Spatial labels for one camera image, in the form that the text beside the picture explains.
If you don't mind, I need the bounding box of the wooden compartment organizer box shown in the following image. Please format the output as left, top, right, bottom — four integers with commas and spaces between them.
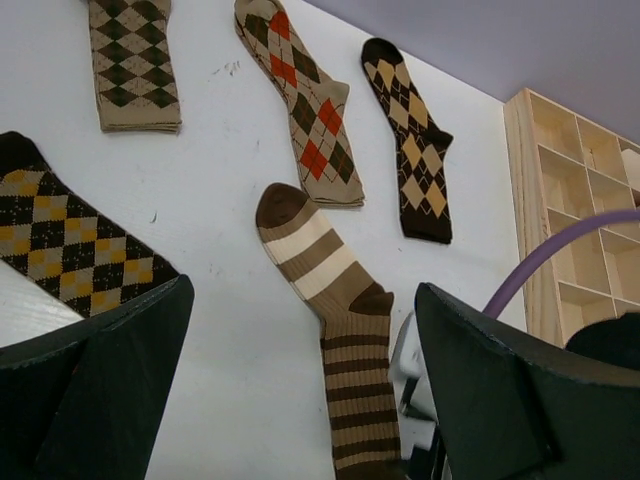
504, 89, 639, 346

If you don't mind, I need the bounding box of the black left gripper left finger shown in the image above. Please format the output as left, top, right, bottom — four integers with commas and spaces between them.
1, 275, 194, 479

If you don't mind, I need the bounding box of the brown tan striped sock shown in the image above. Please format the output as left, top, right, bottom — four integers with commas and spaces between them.
256, 183, 405, 479

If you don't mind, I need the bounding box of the brown yellow argyle sock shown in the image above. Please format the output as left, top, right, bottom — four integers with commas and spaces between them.
1, 131, 178, 318

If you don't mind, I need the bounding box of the dark brown tan argyle sock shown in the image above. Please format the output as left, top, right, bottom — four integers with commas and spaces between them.
361, 37, 453, 245

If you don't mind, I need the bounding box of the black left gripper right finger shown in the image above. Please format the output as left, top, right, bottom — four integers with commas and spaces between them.
415, 283, 639, 479

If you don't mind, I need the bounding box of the tan orange argyle sock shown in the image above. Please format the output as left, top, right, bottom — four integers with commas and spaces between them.
234, 1, 365, 208

